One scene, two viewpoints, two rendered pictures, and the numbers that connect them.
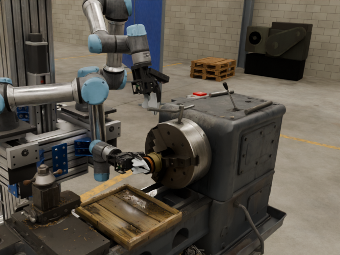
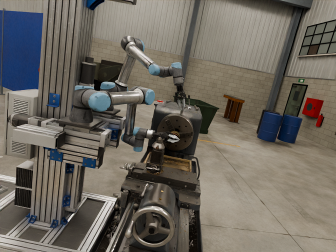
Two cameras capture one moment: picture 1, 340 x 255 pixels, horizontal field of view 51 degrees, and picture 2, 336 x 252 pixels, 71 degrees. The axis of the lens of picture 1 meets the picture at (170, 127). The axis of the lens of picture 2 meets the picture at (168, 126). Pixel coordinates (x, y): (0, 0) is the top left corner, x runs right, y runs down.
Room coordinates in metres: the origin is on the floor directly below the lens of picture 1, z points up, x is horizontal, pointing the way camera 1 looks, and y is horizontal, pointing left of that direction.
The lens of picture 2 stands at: (0.03, 1.29, 1.59)
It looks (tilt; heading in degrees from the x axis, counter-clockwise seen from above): 13 degrees down; 321
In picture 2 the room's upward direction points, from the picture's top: 11 degrees clockwise
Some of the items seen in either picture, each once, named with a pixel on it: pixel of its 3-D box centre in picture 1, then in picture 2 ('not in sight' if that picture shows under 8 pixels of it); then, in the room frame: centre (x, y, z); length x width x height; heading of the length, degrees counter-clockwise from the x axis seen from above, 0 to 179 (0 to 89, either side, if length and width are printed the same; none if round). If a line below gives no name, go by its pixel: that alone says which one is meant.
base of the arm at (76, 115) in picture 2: (1, 116); (81, 112); (1.57, 0.78, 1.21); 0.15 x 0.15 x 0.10
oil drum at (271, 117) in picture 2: not in sight; (269, 126); (3.98, -6.15, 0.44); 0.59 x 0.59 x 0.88
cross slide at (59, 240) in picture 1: (54, 229); (162, 174); (1.10, 0.39, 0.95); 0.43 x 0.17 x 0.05; 48
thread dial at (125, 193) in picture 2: not in sight; (124, 198); (1.08, 0.65, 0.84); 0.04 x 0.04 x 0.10; 48
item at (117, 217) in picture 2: not in sight; (125, 198); (1.21, 0.57, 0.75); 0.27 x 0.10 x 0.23; 138
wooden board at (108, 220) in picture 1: (128, 212); (168, 164); (1.33, 0.16, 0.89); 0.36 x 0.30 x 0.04; 48
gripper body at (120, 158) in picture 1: (121, 160); (160, 136); (1.45, 0.20, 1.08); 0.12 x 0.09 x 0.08; 48
